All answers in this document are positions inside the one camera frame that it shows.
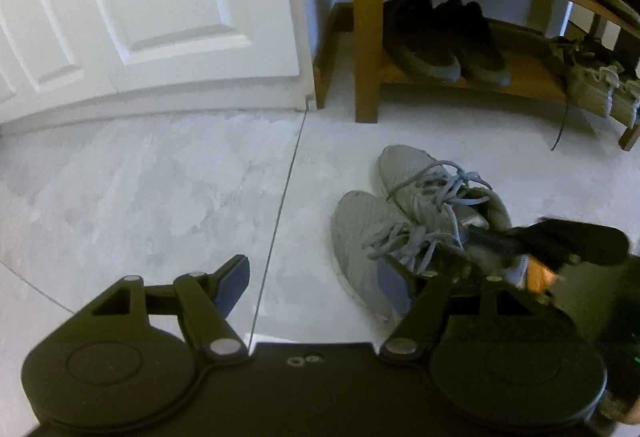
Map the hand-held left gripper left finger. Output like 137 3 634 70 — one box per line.
91 254 251 361

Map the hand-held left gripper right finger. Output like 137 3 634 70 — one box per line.
375 256 556 363

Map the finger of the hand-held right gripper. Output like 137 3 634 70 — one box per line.
431 248 482 279
467 226 532 254

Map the grey mesh sneaker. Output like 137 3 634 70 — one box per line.
331 190 529 324
376 144 514 232

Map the wooden shoe rack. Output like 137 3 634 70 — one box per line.
350 0 640 151

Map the olive lace-up shoe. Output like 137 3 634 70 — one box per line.
611 76 640 129
547 34 623 151

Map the black slip-on shoe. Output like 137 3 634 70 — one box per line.
382 0 462 83
435 0 512 86

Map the wooden baseboard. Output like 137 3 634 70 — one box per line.
313 2 357 111

